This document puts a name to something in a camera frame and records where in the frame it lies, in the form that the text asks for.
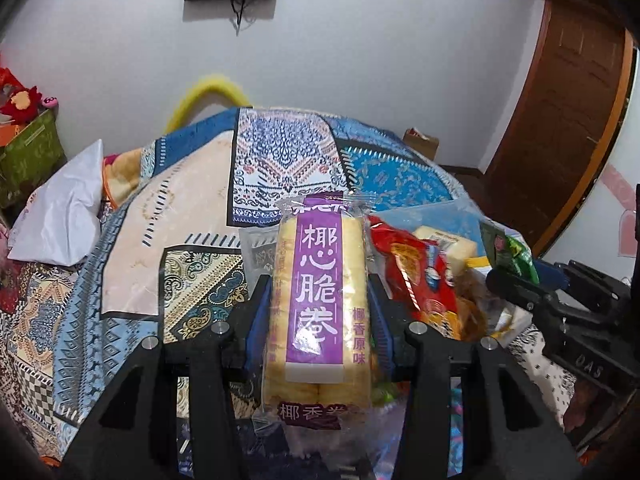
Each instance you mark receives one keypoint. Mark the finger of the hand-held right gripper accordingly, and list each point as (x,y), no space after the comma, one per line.
(525,292)
(552,275)

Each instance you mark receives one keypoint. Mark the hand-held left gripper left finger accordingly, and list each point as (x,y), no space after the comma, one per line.
(257,322)

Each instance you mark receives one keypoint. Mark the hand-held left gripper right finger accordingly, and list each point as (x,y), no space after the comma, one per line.
(384,332)

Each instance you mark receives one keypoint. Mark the green snack packet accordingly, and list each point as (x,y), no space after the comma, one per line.
(515,255)

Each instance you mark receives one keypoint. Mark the purple label egg roll packet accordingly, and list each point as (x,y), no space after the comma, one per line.
(320,285)

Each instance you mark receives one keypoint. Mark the clear plastic container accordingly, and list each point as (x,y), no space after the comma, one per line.
(440,215)

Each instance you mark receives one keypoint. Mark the brown biscuit packet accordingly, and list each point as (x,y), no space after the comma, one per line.
(474,312)

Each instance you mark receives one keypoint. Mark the red snack packet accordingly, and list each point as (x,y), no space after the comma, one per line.
(415,270)

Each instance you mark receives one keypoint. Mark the pale yellow snack packet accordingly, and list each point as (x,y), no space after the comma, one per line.
(450,245)

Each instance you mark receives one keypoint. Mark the blue patchwork blanket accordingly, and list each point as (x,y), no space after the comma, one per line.
(200,185)

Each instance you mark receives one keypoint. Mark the brown wooden door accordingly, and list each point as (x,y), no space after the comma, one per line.
(565,125)

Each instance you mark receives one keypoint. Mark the brown cardboard box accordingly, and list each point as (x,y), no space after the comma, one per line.
(422,145)

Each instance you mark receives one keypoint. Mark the orange floral fleece blanket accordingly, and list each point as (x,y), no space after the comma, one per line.
(122,175)

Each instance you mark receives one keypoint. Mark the white plastic bag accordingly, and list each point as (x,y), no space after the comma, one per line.
(60,210)

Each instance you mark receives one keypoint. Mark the yellow hoop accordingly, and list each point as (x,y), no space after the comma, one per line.
(210,87)

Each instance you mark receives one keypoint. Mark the green storage box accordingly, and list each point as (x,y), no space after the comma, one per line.
(30,160)

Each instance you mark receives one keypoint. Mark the red plush decorations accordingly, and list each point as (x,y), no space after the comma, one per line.
(22,100)

